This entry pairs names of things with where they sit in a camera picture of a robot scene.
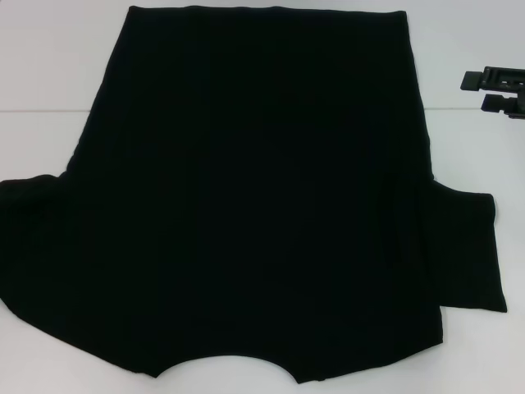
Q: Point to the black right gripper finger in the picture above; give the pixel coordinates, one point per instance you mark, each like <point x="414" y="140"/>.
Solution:
<point x="496" y="80"/>
<point x="508" y="106"/>

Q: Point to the black shirt with white print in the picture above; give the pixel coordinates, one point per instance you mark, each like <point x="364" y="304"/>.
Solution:
<point x="246" y="184"/>

